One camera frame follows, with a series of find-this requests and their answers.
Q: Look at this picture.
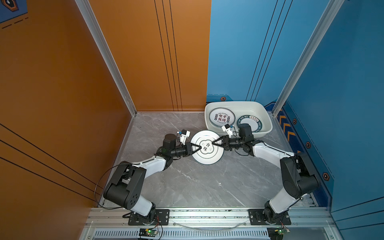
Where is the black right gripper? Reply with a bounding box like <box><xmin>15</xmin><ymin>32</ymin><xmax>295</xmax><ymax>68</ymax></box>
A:
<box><xmin>212</xmin><ymin>136</ymin><xmax>245</xmax><ymax>151</ymax></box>

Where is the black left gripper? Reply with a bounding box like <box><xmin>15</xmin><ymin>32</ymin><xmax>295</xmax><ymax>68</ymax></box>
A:
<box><xmin>170</xmin><ymin>143</ymin><xmax>202</xmax><ymax>159</ymax></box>

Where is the white flower outline plate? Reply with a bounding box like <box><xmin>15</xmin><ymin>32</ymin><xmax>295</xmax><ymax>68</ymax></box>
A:
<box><xmin>191</xmin><ymin>130</ymin><xmax>224</xmax><ymax>165</ymax></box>

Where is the white red text plate front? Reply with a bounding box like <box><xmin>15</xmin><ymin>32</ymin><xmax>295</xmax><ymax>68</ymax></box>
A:
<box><xmin>209</xmin><ymin>108</ymin><xmax>236</xmax><ymax>128</ymax></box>

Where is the green rim plate front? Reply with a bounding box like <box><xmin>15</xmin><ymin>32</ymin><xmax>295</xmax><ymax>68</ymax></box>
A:
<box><xmin>237</xmin><ymin>115</ymin><xmax>263</xmax><ymax>133</ymax></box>

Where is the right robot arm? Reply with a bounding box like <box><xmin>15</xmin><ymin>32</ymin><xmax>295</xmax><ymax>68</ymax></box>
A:
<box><xmin>213</xmin><ymin>124</ymin><xmax>320</xmax><ymax>218</ymax></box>

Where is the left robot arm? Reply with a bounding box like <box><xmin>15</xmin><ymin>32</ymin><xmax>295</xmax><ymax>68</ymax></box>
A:
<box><xmin>103</xmin><ymin>134</ymin><xmax>202</xmax><ymax>221</ymax></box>

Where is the white plastic bin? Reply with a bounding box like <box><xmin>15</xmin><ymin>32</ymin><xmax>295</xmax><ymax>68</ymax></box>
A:
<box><xmin>205</xmin><ymin>101</ymin><xmax>273</xmax><ymax>139</ymax></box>

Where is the green circuit board left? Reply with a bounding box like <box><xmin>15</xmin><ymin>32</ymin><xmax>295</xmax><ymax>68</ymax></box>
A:
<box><xmin>139</xmin><ymin>228</ymin><xmax>159</xmax><ymax>239</ymax></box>

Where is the circuit board right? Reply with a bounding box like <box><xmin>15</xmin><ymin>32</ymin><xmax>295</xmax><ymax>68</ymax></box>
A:
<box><xmin>267</xmin><ymin>228</ymin><xmax>291</xmax><ymax>240</ymax></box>

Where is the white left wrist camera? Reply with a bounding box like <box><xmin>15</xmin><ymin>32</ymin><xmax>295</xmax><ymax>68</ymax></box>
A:
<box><xmin>178</xmin><ymin>130</ymin><xmax>191</xmax><ymax>145</ymax></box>

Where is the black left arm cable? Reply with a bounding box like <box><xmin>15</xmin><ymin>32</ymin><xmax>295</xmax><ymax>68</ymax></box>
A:
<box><xmin>94</xmin><ymin>163</ymin><xmax>124</xmax><ymax>210</ymax></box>

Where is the aluminium front rail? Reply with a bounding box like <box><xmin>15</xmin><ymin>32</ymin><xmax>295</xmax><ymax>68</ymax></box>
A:
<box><xmin>84</xmin><ymin>207</ymin><xmax>336</xmax><ymax>230</ymax></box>

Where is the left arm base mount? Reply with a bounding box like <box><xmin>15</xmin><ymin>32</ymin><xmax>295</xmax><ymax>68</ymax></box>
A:
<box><xmin>128</xmin><ymin>208</ymin><xmax>170</xmax><ymax>226</ymax></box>

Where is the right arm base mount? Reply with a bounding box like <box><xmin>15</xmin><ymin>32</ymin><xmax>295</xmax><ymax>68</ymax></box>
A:
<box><xmin>248</xmin><ymin>207</ymin><xmax>292</xmax><ymax>226</ymax></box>

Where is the aluminium corner post left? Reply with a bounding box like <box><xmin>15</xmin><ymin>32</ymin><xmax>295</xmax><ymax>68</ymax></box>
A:
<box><xmin>75</xmin><ymin>0</ymin><xmax>137</xmax><ymax>117</ymax></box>

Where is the aluminium corner post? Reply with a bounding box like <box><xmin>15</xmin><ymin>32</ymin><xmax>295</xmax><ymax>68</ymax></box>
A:
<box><xmin>272</xmin><ymin>0</ymin><xmax>345</xmax><ymax>117</ymax></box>
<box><xmin>75</xmin><ymin>0</ymin><xmax>137</xmax><ymax>117</ymax></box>

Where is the aluminium corner post right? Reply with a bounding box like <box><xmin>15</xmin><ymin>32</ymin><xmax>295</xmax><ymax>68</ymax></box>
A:
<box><xmin>272</xmin><ymin>0</ymin><xmax>345</xmax><ymax>117</ymax></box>

